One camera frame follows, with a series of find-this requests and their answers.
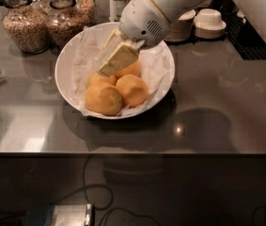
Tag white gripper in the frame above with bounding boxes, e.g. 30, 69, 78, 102
97, 0, 170, 76

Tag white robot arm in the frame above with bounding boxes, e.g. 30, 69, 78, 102
97, 0, 266, 76

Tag back right orange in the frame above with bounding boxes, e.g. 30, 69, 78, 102
115, 60, 141, 78

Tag orange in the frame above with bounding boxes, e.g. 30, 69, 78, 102
86, 72, 117, 89
116, 74, 149, 107
85, 82, 122, 115
115, 60, 141, 78

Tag back left orange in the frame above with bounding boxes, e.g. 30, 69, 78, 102
86, 72, 117, 89

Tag front right orange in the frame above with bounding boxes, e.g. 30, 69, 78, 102
116, 74, 149, 107

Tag front left orange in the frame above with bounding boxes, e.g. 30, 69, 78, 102
85, 82, 122, 115

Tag white bowl on short stack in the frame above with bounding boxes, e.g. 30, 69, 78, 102
195, 8, 223, 28

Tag white paper liner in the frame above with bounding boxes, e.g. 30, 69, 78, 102
71, 23, 175, 117

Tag rear glass grain jar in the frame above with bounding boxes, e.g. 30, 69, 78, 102
75, 0, 95, 21

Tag glass grain jar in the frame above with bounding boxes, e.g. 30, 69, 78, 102
45, 0, 89, 49
2, 0, 50, 54
75, 0, 95, 21

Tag middle glass grain jar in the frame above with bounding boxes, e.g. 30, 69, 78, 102
45, 0, 89, 49

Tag left glass grain jar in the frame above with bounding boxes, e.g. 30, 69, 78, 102
2, 0, 50, 54

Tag black rubber mat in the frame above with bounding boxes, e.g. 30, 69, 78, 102
217, 0, 266, 60

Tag metal box below table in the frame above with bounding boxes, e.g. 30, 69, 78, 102
24, 203, 95, 226

